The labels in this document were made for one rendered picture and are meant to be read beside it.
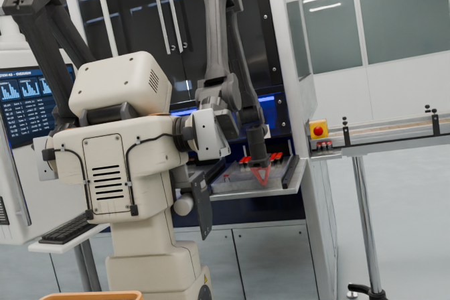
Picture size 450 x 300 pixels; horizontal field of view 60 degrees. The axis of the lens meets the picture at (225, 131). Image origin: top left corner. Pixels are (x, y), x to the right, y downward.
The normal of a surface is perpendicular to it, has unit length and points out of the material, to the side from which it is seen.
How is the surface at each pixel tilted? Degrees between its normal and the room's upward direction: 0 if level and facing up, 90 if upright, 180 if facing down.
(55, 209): 90
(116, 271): 82
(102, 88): 48
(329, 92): 90
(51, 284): 90
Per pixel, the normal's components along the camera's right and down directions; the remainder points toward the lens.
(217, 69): -0.34, -0.33
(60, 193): 0.87, -0.10
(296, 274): -0.28, 0.18
